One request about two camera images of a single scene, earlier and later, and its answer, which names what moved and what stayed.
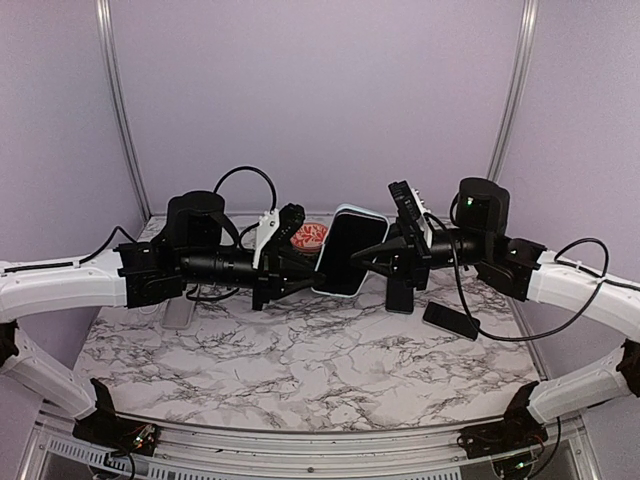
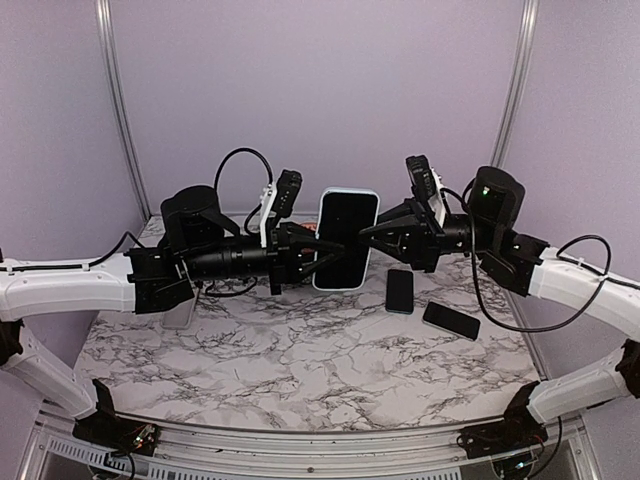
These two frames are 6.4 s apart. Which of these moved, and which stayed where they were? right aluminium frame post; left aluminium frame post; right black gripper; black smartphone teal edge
Moved: right black gripper
Stayed: left aluminium frame post; right aluminium frame post; black smartphone teal edge
